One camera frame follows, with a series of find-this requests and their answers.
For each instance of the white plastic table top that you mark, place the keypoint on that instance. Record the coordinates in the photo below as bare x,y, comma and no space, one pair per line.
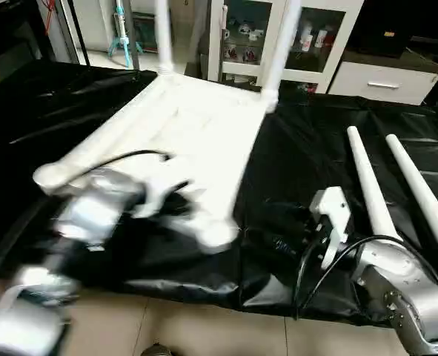
189,126

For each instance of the white plastic table leg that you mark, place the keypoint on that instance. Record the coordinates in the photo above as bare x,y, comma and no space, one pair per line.
370,185
426,200
281,52
164,37

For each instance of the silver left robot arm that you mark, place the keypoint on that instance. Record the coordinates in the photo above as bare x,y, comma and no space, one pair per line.
85,215

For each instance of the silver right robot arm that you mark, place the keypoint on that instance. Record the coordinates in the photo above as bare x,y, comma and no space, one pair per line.
404,289

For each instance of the black work mat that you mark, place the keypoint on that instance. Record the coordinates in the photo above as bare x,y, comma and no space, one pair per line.
293,163

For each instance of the white drawer unit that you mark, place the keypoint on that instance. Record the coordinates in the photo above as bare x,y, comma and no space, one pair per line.
382,83

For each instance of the white glass door cabinet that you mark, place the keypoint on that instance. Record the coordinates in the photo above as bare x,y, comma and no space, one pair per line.
241,37

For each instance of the light blue stand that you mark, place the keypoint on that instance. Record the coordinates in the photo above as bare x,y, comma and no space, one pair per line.
121,26

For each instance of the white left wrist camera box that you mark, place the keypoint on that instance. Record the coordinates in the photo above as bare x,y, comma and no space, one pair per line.
156,185

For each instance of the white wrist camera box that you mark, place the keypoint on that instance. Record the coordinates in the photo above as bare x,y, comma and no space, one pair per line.
333,211
156,185

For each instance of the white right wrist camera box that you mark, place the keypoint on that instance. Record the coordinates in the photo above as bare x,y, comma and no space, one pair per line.
333,211

